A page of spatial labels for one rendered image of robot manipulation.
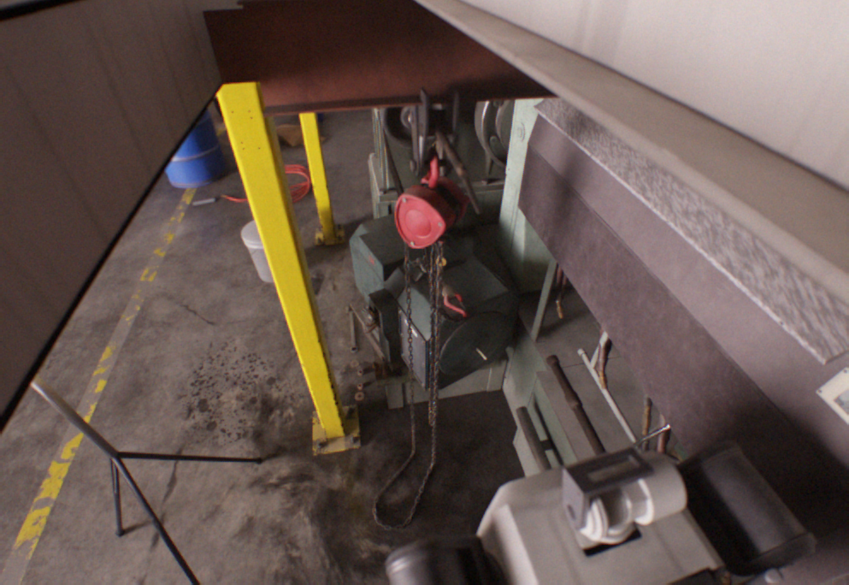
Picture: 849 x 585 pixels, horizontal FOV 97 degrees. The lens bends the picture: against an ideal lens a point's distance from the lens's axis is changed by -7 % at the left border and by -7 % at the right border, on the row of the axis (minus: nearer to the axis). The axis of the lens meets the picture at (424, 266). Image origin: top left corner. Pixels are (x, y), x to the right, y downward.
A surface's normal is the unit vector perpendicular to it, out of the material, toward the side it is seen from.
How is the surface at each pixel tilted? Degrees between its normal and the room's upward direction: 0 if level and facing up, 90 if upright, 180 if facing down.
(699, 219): 30
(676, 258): 78
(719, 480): 41
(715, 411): 90
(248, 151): 90
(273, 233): 90
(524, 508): 0
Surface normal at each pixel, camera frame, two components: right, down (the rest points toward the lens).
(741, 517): -0.73, -0.38
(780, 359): -0.96, -0.04
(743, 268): -0.50, -0.60
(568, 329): 0.00, -0.77
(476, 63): 0.19, 0.63
